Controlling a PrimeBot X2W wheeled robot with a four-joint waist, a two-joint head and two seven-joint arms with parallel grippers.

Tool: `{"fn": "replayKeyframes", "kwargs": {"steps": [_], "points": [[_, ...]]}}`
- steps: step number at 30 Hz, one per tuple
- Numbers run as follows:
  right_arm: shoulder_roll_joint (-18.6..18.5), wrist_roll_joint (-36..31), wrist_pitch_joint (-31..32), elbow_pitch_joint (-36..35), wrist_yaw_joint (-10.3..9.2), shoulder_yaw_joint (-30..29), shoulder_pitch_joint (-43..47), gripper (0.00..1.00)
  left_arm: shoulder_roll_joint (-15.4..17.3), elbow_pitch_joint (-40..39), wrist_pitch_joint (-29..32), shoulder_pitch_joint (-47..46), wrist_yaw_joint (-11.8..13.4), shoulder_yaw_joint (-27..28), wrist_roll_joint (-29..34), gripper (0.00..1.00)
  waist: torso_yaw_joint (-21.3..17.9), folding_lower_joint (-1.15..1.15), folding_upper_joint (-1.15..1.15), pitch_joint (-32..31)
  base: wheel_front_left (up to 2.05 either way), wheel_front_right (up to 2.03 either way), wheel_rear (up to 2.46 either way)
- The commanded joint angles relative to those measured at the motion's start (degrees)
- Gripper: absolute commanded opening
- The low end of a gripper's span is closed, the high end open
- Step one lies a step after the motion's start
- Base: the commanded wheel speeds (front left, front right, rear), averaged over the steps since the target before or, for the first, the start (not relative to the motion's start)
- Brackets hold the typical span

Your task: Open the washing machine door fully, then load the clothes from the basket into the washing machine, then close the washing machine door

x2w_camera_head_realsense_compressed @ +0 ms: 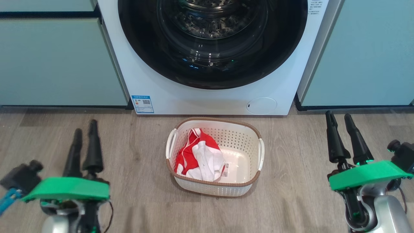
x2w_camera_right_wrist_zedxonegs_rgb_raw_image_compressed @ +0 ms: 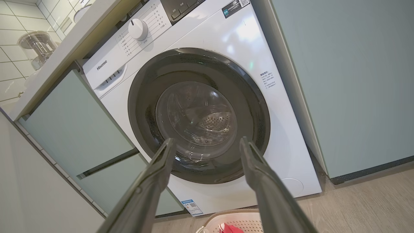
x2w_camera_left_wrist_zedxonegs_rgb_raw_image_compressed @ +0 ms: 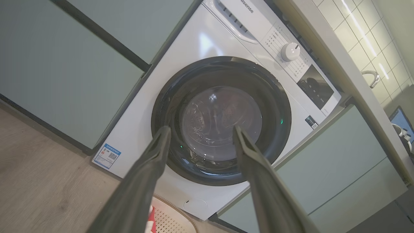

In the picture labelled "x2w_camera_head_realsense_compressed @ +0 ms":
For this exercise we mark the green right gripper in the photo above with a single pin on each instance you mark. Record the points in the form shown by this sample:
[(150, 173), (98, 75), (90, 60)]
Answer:
[(365, 174)]

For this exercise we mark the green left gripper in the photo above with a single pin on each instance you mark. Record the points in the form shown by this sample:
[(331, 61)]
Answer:
[(71, 189)]

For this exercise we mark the red garment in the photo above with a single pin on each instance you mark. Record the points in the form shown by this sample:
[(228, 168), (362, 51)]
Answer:
[(186, 155)]

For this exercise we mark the washing machine glass door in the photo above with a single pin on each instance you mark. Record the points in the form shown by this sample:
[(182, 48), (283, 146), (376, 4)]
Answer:
[(145, 48)]

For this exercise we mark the white garment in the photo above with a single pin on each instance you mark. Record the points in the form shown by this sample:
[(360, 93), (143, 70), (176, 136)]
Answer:
[(207, 161)]

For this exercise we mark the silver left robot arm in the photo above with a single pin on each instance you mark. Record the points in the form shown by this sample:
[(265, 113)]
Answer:
[(56, 225)]

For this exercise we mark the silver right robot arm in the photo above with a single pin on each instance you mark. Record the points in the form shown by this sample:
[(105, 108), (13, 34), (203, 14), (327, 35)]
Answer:
[(391, 216)]

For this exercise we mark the white front-load washing machine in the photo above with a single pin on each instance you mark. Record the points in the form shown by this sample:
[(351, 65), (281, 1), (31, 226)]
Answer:
[(194, 100)]

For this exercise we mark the stainless steel washing machine drum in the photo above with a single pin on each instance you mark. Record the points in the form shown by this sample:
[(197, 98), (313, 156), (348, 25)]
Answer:
[(210, 26)]

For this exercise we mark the blue energy label sticker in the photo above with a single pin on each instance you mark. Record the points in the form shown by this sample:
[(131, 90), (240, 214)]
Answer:
[(142, 104)]

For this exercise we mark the pale green cabinet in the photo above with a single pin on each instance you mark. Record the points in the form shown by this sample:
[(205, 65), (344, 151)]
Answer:
[(58, 61), (365, 55)]

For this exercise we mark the round white filter cover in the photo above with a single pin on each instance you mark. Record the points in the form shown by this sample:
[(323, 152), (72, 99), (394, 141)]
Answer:
[(262, 105)]

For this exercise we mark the white laundry basket brown rim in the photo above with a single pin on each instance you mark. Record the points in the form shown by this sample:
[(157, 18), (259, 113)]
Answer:
[(239, 142)]

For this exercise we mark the white basket label sticker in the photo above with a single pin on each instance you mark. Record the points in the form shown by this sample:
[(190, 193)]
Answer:
[(225, 170)]

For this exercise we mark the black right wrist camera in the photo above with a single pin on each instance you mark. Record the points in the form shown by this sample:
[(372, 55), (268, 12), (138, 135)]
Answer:
[(404, 155)]

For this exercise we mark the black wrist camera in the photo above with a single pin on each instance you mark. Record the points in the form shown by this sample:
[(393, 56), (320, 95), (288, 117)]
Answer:
[(21, 176), (404, 155)]

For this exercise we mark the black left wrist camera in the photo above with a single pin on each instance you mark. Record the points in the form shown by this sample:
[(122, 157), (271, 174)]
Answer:
[(21, 176)]

